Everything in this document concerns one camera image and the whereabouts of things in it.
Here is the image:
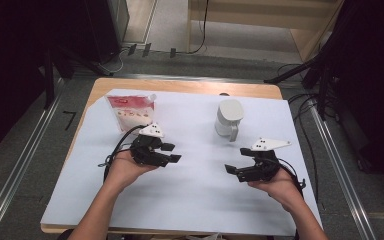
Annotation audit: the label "left hand-held gripper black cable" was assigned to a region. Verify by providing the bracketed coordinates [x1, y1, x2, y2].
[98, 124, 148, 183]

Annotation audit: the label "white paper sheet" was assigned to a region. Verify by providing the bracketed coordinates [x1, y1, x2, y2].
[40, 88, 323, 237]

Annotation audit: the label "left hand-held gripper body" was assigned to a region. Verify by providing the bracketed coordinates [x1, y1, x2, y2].
[129, 122, 168, 168]

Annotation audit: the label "grey floor cable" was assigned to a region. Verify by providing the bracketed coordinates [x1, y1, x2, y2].
[98, 48, 131, 76]

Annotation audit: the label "metal floor rail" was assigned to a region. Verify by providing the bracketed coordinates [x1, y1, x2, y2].
[0, 78, 65, 240]
[308, 99, 378, 240]

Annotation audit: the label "right hand-held gripper black cable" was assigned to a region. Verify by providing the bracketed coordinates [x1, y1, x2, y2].
[275, 156, 307, 201]

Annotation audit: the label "hand-held gripper black cable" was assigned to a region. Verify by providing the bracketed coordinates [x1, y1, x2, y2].
[275, 156, 307, 201]
[98, 124, 148, 183]

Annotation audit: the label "person's right hand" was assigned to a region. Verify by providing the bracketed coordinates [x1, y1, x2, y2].
[247, 166, 303, 213]

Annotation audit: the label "red and white powder pouch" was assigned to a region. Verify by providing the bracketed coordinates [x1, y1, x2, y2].
[104, 93, 158, 134]

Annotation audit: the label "thin black hanging cable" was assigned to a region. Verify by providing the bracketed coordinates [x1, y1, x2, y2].
[188, 0, 211, 55]

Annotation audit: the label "black tripod stand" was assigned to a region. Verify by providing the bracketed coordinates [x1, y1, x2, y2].
[263, 0, 384, 118]

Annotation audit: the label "wooden table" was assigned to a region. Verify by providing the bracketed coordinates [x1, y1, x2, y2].
[40, 77, 323, 236]

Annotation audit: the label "black floor cables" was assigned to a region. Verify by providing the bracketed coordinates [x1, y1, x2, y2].
[286, 93, 322, 203]

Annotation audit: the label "light wooden shelf unit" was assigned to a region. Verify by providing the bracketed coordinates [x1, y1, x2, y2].
[185, 0, 345, 63]

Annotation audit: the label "black cabinet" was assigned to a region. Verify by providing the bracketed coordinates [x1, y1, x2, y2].
[83, 0, 130, 65]

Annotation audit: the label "black metal stand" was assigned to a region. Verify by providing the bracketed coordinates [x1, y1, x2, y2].
[41, 43, 116, 111]

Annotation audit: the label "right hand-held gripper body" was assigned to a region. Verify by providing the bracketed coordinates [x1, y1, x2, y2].
[238, 137, 293, 183]

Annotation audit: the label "jar with white hinged lid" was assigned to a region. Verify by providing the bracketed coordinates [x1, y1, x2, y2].
[214, 98, 245, 143]

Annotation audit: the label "person's left hand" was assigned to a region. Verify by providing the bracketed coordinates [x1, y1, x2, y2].
[104, 149, 160, 192]

